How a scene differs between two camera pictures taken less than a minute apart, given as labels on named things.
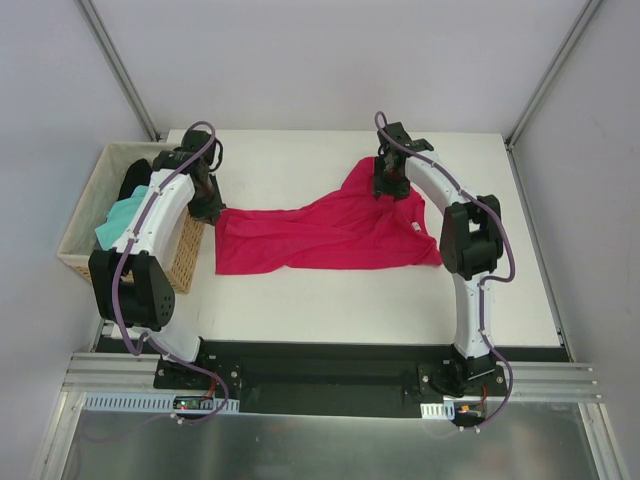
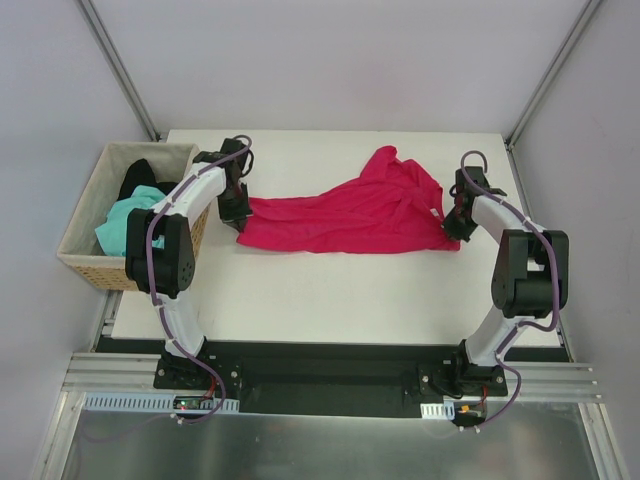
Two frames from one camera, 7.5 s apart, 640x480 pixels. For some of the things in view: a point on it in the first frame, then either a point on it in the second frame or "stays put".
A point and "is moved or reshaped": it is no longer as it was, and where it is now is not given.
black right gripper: (390, 182) → (458, 226)
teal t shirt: (119, 215) stays put
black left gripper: (206, 204) → (235, 210)
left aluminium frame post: (118, 68) stays put
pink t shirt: (355, 230) is moved or reshaped
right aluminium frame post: (587, 13) stays put
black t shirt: (138, 174) stays put
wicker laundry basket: (103, 187) stays put
